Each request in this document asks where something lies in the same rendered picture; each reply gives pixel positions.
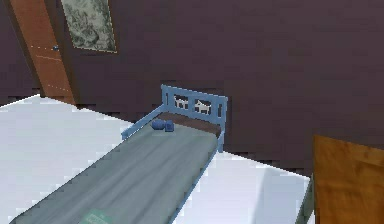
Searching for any round blue container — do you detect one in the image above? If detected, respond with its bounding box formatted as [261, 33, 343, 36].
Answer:
[151, 119, 166, 132]

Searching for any blue wooden bed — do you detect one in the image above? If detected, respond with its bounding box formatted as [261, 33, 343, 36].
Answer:
[9, 83, 229, 224]

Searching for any grey patterned framed picture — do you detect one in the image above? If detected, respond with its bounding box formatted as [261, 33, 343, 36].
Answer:
[60, 0, 118, 54]

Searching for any brown wooden room door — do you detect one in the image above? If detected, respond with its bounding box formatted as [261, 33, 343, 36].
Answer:
[9, 0, 76, 106]

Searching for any brown wooden cupboard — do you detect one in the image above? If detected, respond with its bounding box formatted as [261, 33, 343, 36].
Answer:
[294, 134, 384, 224]

